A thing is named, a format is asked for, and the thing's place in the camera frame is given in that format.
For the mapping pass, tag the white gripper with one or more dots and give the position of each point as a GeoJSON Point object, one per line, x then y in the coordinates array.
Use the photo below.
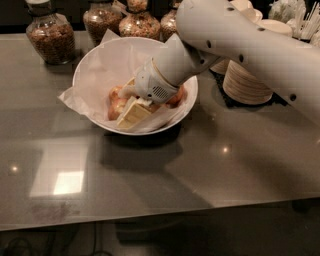
{"type": "Point", "coordinates": [151, 83]}

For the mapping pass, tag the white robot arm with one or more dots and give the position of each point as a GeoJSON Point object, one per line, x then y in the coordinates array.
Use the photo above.
{"type": "Point", "coordinates": [210, 30]}

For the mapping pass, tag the yellow red apple front left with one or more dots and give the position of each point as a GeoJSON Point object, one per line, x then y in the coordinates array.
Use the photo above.
{"type": "Point", "coordinates": [116, 108]}

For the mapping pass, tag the white bowl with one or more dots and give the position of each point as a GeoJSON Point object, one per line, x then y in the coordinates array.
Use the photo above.
{"type": "Point", "coordinates": [96, 66]}

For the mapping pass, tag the red apple back right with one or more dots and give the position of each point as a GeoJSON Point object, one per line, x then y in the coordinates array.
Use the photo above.
{"type": "Point", "coordinates": [174, 101]}

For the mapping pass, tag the paper bowl stack rear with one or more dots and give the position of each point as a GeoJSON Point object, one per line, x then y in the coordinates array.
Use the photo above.
{"type": "Point", "coordinates": [254, 15]}

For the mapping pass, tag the paper bowl stack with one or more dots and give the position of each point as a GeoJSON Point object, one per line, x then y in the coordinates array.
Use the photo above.
{"type": "Point", "coordinates": [254, 15]}
{"type": "Point", "coordinates": [240, 85]}

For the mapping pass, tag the paper bowl stack front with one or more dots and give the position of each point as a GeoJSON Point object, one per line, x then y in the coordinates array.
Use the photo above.
{"type": "Point", "coordinates": [240, 85]}

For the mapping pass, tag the white paper liner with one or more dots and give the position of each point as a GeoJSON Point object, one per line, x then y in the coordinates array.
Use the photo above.
{"type": "Point", "coordinates": [96, 66]}

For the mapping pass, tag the glass cereal jar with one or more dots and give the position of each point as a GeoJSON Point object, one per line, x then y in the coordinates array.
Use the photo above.
{"type": "Point", "coordinates": [168, 21]}
{"type": "Point", "coordinates": [101, 16]}
{"type": "Point", "coordinates": [139, 22]}
{"type": "Point", "coordinates": [50, 33]}

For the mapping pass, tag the glass cereal jar far left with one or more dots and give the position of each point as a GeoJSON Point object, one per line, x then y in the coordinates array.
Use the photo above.
{"type": "Point", "coordinates": [50, 33]}

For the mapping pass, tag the white napkin bundle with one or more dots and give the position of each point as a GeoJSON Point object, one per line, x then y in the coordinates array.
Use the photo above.
{"type": "Point", "coordinates": [286, 10]}

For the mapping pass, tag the white stir sticks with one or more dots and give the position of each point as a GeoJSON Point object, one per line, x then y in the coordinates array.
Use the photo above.
{"type": "Point", "coordinates": [306, 23]}

